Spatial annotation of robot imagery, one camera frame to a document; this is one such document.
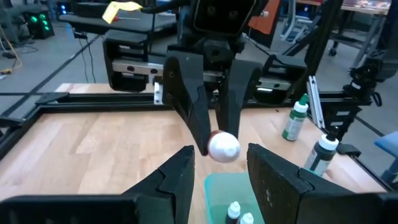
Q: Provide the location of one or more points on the silver metal bracket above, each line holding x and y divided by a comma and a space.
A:
314, 99

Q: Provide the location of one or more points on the black jointed device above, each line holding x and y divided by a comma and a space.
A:
370, 74

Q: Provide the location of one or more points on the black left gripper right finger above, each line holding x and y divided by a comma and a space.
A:
289, 196

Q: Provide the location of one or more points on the small black food coloring bottle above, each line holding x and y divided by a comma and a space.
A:
234, 211

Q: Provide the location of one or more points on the large green food coloring bottle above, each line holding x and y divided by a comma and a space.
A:
293, 124

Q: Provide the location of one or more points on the wooden desk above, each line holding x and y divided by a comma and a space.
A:
357, 7

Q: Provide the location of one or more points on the small red food coloring bottle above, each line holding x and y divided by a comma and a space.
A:
224, 147

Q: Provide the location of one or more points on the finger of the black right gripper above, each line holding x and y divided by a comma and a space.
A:
239, 93
186, 93

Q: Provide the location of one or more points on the computer with green lights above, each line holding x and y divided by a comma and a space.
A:
38, 26

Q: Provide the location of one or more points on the small white-capped food coloring bottle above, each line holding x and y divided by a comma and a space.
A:
247, 219

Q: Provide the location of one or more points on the large black food coloring bottle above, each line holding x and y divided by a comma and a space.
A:
320, 155

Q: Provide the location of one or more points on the black table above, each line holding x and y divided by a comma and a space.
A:
124, 26

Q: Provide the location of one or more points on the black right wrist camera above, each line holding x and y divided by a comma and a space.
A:
224, 15

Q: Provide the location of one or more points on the green translucent plastic bin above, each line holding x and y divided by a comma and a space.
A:
224, 193

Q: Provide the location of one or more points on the orange fabric panel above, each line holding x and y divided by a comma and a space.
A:
267, 18

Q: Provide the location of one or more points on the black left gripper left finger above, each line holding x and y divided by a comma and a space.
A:
168, 193

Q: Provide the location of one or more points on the black metal table frame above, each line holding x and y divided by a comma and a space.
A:
93, 101

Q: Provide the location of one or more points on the yellow tape tag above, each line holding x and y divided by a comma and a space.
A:
119, 7

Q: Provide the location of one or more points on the blue seat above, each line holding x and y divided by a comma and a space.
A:
388, 143

